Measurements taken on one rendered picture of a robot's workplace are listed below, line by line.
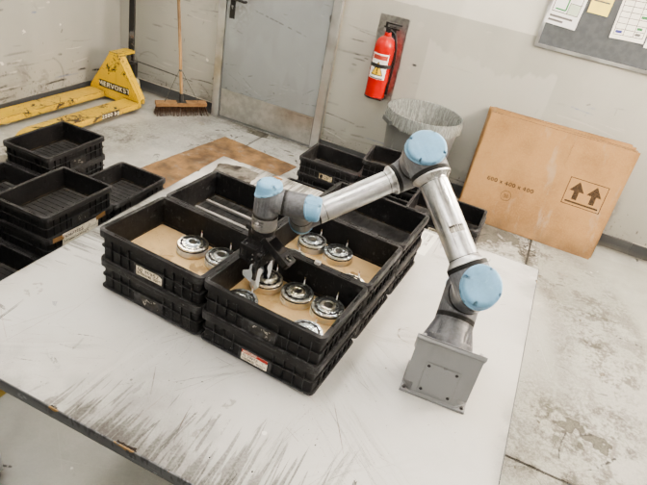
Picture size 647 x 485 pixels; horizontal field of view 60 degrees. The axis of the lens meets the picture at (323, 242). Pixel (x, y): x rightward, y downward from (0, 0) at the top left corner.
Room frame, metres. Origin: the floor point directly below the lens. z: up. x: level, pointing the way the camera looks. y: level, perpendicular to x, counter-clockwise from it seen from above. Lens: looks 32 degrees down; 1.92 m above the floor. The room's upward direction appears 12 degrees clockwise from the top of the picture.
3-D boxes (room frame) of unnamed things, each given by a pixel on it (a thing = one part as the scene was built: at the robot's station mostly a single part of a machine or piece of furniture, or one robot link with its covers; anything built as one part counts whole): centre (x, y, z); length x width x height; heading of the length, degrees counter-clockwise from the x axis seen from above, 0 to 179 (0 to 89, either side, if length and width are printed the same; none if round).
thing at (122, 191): (2.51, 1.09, 0.31); 0.40 x 0.30 x 0.34; 162
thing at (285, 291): (1.40, 0.05, 0.86); 0.10 x 0.10 x 0.01
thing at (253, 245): (1.43, 0.19, 0.99); 0.09 x 0.08 x 0.12; 64
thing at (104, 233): (1.49, 0.45, 0.92); 0.40 x 0.30 x 0.02; 68
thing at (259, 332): (1.34, 0.08, 0.87); 0.40 x 0.30 x 0.11; 68
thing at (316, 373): (1.34, 0.08, 0.76); 0.40 x 0.30 x 0.12; 68
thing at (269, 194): (1.42, 0.18, 1.15); 0.09 x 0.08 x 0.11; 89
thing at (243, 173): (2.43, 0.49, 0.71); 0.22 x 0.19 x 0.01; 72
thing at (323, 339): (1.34, 0.08, 0.92); 0.40 x 0.30 x 0.02; 68
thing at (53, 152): (2.63, 1.47, 0.37); 0.40 x 0.30 x 0.45; 162
